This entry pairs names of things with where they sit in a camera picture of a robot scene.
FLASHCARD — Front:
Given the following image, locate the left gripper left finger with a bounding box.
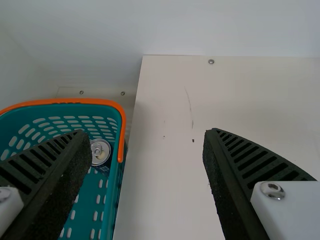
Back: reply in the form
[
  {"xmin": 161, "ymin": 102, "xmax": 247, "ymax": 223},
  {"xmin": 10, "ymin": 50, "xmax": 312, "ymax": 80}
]
[{"xmin": 0, "ymin": 129, "xmax": 93, "ymax": 240}]

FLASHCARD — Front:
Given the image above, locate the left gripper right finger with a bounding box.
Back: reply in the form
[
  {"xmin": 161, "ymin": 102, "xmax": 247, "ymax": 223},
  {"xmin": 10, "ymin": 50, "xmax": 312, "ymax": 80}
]
[{"xmin": 202, "ymin": 127, "xmax": 320, "ymax": 240}]

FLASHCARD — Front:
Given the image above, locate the teal shopping basket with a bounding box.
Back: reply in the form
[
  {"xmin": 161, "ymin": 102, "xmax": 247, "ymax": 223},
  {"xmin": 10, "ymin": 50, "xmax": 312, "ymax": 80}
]
[{"xmin": 0, "ymin": 98, "xmax": 129, "ymax": 240}]

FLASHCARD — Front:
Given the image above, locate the can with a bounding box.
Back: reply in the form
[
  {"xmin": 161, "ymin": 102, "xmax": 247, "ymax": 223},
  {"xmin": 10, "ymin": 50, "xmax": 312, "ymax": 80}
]
[{"xmin": 87, "ymin": 138, "xmax": 112, "ymax": 177}]

